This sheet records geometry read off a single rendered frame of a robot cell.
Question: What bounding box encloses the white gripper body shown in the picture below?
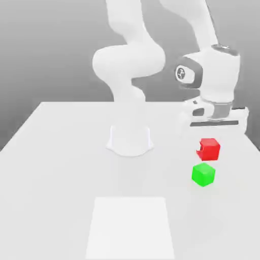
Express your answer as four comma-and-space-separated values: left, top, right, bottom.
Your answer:
178, 107, 250, 139

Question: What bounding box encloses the small red cube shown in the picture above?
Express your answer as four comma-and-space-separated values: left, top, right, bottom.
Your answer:
196, 138, 221, 161

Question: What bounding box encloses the small green cube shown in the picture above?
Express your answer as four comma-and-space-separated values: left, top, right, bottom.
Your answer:
191, 162, 216, 188

